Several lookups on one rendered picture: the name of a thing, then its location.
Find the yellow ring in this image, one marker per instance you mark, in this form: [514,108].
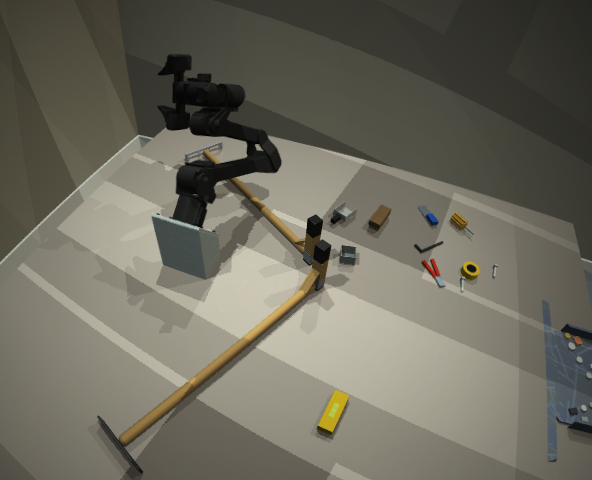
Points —
[470,270]

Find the long wooden scraper with black blade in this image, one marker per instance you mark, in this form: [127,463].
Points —
[314,281]

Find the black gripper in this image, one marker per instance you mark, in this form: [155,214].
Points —
[177,119]

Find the red-handled pliers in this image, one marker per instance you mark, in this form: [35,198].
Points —
[436,275]

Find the long wooden-handled rake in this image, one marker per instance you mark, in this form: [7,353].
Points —
[314,223]

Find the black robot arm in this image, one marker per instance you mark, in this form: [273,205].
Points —
[200,177]

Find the yellow ribbed screwdriver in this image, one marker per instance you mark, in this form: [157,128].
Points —
[460,222]

